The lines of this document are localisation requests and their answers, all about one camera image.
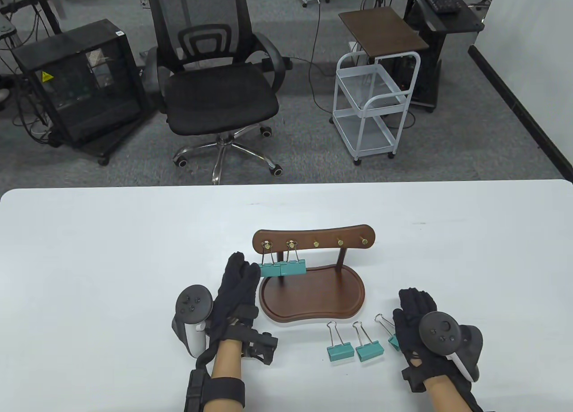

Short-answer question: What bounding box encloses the black forearm strap pack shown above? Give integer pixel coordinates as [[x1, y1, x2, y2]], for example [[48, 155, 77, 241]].
[[185, 369, 246, 412]]

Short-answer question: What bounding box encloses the black glass computer case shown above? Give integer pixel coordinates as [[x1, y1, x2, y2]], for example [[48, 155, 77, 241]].
[[13, 19, 149, 149]]

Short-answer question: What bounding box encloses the person's right forearm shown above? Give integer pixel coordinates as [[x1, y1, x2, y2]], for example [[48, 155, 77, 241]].
[[423, 376, 470, 412]]

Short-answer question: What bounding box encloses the person's left hand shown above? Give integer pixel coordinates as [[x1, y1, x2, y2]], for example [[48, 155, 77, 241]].
[[206, 252, 261, 341]]

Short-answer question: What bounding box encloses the black floor cable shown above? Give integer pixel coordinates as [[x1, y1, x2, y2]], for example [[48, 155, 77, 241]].
[[286, 0, 335, 113]]

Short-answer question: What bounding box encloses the brown wooden key rack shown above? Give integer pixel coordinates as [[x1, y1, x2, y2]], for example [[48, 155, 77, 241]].
[[252, 224, 376, 324]]

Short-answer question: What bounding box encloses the black computer desk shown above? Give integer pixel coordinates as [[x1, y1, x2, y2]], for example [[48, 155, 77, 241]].
[[398, 0, 485, 113]]

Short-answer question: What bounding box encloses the black VR controller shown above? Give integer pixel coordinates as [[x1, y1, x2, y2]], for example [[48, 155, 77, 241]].
[[419, 311, 484, 382], [172, 285, 213, 358]]

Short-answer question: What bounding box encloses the black wheeled computer stand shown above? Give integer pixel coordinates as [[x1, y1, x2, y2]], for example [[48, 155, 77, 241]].
[[47, 112, 155, 166]]

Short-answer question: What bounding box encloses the white power strip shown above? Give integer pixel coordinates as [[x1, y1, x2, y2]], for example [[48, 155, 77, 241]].
[[29, 123, 54, 142]]

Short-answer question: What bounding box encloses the teal binder clip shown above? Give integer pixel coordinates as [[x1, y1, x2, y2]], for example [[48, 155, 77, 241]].
[[280, 240, 307, 277], [259, 240, 282, 278], [326, 321, 356, 364], [375, 313, 401, 351], [351, 321, 385, 363]]

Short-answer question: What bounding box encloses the brown wooden side table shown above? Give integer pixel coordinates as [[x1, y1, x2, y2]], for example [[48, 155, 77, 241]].
[[338, 7, 429, 57]]

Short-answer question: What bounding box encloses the white rolling wire cart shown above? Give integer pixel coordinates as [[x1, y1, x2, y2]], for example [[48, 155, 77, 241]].
[[332, 51, 422, 165]]

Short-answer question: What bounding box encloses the person's right hand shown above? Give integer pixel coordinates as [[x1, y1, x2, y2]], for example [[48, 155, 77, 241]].
[[393, 288, 468, 383]]

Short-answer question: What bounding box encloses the black desktop tower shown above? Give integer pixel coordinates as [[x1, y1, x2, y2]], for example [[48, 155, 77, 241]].
[[390, 54, 420, 103]]

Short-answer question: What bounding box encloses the person's left forearm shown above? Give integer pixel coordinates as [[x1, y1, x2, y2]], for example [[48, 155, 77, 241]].
[[210, 338, 244, 412]]

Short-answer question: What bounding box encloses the black mesh office chair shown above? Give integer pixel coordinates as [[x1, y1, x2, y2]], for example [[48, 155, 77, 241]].
[[142, 0, 294, 185]]

